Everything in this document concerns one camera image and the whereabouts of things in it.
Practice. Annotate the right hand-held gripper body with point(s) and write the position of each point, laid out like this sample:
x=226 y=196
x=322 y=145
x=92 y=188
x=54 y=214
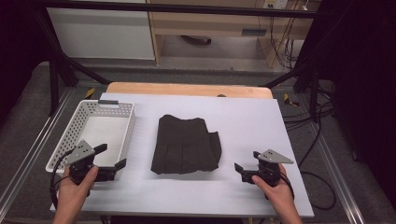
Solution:
x=274 y=158

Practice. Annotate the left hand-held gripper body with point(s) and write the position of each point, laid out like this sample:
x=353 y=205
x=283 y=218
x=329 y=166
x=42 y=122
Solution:
x=80 y=152

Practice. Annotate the white perforated plastic basket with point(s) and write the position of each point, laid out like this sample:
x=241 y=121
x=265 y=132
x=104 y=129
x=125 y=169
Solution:
x=102 y=130

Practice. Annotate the black cloth garment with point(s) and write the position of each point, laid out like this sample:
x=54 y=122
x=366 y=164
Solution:
x=183 y=146

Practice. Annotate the person's right hand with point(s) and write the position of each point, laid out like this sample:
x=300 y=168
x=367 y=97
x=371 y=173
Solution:
x=278 y=194

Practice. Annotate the person's left hand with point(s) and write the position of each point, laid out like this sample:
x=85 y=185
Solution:
x=73 y=193

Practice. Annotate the yellow and black clamp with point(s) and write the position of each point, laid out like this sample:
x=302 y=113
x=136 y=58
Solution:
x=90 y=93
x=290 y=100

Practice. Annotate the black metal stand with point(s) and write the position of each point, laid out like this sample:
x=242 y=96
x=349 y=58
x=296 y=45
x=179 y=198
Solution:
x=315 y=90
x=53 y=84

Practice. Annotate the wooden table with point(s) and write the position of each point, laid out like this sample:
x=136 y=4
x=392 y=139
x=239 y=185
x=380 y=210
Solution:
x=186 y=89

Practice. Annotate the white cabinet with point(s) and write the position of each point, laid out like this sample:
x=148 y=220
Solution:
x=102 y=34

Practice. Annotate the black curtain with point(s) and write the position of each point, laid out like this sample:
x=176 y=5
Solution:
x=364 y=77
x=18 y=46

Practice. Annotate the flat oval grey object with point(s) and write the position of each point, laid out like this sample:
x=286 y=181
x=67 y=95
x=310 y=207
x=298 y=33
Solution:
x=196 y=40

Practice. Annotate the light wooden desk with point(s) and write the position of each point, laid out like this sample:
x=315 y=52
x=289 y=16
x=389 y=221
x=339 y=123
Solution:
x=202 y=26

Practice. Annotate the white power strip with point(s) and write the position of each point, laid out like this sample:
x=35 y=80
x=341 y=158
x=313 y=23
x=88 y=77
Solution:
x=275 y=3

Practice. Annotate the black metal crossbar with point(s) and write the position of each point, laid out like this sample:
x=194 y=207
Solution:
x=186 y=8

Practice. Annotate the aluminium rail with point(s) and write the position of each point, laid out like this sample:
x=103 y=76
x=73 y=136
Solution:
x=339 y=183
x=34 y=146

